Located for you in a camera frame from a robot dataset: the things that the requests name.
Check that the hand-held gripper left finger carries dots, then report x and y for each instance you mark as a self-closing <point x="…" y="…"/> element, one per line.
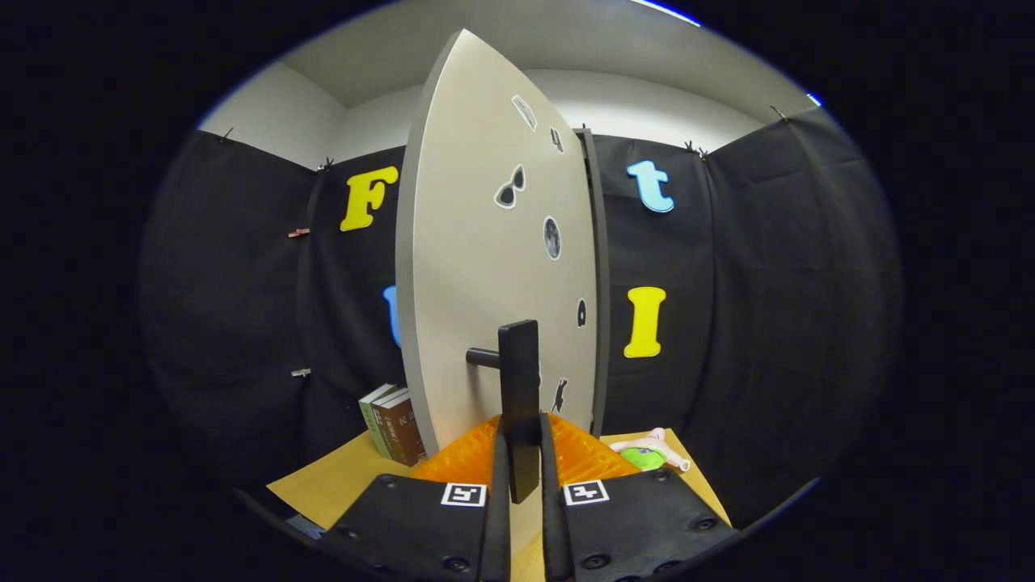
<point x="497" y="533"/>

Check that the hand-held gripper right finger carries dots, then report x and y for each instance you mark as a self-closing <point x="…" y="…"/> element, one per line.
<point x="552" y="533"/>

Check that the beige cabinet door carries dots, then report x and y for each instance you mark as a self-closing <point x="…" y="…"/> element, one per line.
<point x="461" y="267"/>

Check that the pink and green plush toy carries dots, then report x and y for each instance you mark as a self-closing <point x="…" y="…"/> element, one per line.
<point x="647" y="457"/>

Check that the brown book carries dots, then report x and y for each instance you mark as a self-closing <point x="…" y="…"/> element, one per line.
<point x="400" y="432"/>

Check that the white book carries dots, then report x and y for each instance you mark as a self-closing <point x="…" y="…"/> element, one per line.
<point x="388" y="396"/>

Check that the black backdrop cloth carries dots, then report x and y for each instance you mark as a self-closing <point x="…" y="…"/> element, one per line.
<point x="728" y="323"/>

